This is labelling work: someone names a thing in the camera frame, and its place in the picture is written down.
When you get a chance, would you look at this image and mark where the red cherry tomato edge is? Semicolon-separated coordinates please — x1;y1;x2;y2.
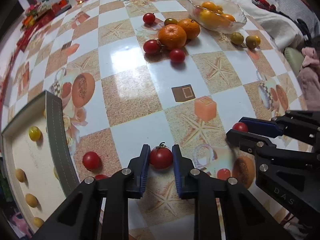
95;174;109;180

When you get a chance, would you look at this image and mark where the yellow-green cherry tomato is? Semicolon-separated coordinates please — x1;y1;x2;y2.
28;126;41;141

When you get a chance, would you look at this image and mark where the tan longan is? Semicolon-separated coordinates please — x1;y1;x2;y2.
33;217;44;228
25;193;39;208
15;168;27;183

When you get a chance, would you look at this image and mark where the red cherry tomato with stem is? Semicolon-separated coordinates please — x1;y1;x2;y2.
150;142;173;170

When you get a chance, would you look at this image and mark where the pink blanket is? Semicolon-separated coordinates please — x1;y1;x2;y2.
297;47;320;111

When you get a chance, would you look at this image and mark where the clear glass fruit bowl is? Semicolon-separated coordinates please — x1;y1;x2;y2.
186;0;247;34

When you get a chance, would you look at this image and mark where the orange mandarin front left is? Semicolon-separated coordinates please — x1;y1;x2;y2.
158;24;187;50

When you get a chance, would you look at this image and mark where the small yellow tomato right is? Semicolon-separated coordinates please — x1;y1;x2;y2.
254;35;261;46

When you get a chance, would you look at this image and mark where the green sofa armrest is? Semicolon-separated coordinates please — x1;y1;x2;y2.
284;47;304;76

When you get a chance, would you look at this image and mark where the green-brown round fruit right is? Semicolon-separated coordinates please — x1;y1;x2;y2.
246;35;258;49

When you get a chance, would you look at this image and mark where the white grey sofa cushion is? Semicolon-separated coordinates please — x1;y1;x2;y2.
232;0;319;51

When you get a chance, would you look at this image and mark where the green-brown round fruit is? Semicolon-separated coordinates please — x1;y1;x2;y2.
246;35;258;49
230;32;244;46

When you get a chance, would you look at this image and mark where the green-brown round fruit left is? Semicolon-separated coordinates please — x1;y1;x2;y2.
230;32;244;46

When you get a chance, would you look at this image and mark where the orange in bowl back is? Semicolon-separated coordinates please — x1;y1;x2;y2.
201;1;219;11

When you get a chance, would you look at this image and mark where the snack packages pile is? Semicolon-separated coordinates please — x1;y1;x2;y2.
16;0;88;51

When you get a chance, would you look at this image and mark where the red cherry tomato front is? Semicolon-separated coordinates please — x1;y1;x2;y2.
169;49;185;63

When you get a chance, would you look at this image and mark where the dark green-brown cherry tomato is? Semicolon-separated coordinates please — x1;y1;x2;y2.
164;18;177;26

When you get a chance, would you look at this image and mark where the yellow cherry tomato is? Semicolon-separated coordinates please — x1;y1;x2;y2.
53;167;59;180

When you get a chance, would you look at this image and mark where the orange mandarin near bowl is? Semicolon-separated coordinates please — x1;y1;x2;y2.
177;18;201;40

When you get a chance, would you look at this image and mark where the shallow cardboard box tray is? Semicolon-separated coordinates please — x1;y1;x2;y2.
2;91;79;232

